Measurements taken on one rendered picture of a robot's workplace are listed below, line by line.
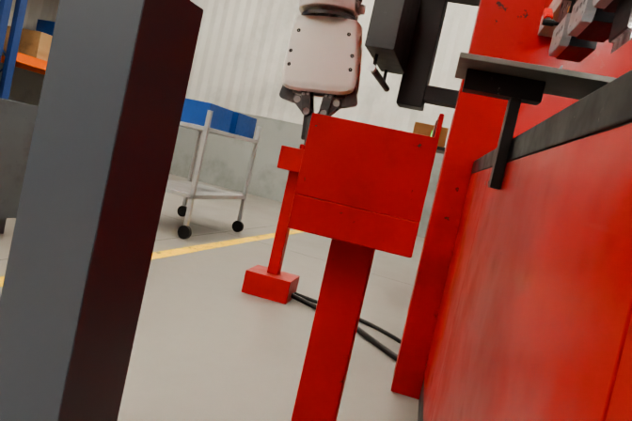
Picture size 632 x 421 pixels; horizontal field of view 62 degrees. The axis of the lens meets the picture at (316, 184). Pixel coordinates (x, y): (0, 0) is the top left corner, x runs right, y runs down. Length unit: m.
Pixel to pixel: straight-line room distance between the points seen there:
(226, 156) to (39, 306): 8.04
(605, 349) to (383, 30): 1.85
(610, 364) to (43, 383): 0.93
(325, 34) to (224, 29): 8.75
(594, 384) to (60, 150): 0.88
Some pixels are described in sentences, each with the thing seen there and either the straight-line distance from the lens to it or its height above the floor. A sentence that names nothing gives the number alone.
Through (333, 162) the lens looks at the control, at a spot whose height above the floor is 0.75.
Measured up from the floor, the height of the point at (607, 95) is 0.86.
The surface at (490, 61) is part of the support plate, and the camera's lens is 1.01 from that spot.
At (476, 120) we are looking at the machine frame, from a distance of 1.94.
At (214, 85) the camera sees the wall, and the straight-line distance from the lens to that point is 9.29.
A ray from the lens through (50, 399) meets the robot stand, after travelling 1.10.
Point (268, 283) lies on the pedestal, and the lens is 2.78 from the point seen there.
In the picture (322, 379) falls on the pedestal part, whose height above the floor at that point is 0.46.
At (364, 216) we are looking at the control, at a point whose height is 0.70.
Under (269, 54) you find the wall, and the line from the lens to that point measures 8.98.
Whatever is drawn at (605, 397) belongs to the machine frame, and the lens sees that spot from 0.39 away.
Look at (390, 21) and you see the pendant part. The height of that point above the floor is 1.35.
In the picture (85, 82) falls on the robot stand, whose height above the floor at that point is 0.80.
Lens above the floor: 0.75
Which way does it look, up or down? 2 degrees down
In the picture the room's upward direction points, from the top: 13 degrees clockwise
